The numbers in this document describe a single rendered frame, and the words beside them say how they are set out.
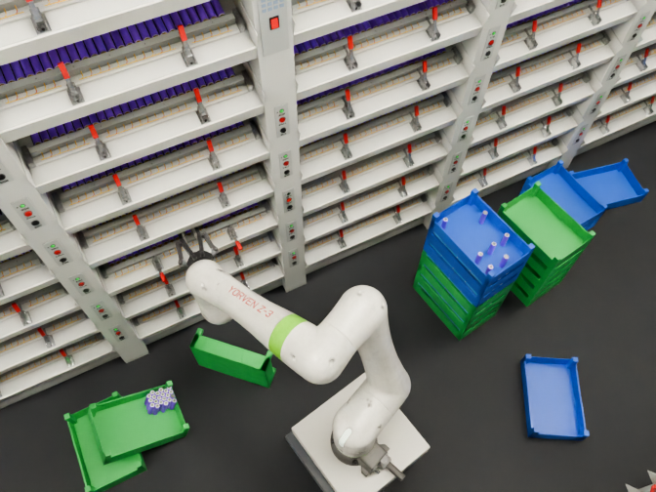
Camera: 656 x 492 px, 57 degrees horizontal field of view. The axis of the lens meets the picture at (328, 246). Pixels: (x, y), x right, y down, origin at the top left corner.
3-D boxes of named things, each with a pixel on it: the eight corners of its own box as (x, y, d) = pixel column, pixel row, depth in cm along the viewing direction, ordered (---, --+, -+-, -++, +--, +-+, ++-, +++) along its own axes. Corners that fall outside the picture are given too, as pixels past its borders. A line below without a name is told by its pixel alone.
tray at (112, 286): (277, 227, 215) (278, 219, 206) (110, 297, 201) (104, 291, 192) (254, 179, 219) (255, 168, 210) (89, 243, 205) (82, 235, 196)
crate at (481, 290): (522, 268, 218) (529, 258, 211) (480, 298, 212) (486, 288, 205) (467, 212, 230) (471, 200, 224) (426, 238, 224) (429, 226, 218)
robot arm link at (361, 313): (422, 389, 186) (394, 288, 147) (389, 430, 180) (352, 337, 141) (388, 368, 194) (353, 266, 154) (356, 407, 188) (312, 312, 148)
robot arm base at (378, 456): (414, 464, 189) (416, 461, 184) (384, 502, 184) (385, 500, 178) (351, 408, 198) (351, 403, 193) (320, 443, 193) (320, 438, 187)
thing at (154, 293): (280, 255, 232) (283, 245, 219) (127, 320, 218) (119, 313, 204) (259, 208, 236) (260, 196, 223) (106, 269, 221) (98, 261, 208)
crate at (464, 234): (529, 258, 211) (536, 246, 204) (486, 288, 205) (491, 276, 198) (471, 200, 224) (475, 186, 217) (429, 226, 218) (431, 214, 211)
